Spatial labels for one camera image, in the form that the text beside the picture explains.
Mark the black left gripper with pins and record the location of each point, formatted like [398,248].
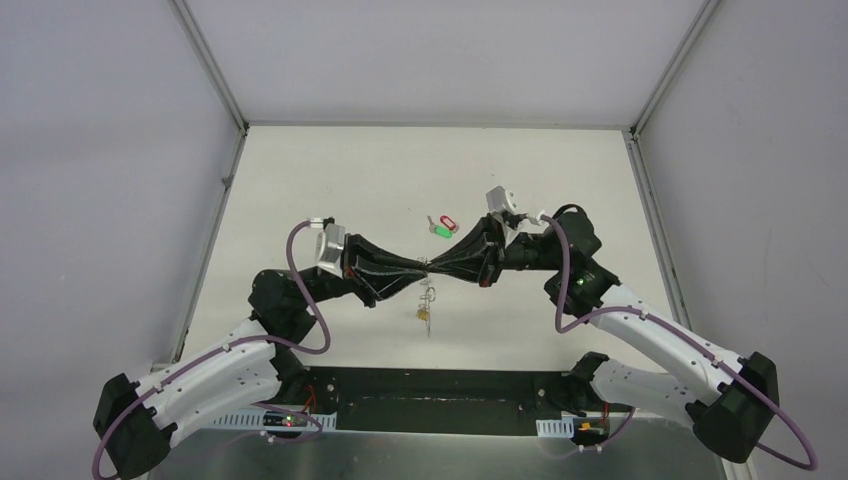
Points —
[354,268]

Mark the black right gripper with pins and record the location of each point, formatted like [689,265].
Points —
[480,257]

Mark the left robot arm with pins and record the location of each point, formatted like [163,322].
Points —
[140,422]

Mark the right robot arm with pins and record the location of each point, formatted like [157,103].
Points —
[726,399]

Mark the green key tag with key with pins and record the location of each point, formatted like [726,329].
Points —
[441,231]

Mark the red key tag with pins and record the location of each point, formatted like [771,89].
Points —
[445,221]

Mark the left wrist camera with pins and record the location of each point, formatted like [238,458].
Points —
[330,247]

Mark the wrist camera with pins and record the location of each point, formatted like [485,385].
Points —
[330,247]
[501,201]

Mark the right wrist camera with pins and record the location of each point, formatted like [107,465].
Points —
[501,201]

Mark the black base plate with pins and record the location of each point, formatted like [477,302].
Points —
[422,401]

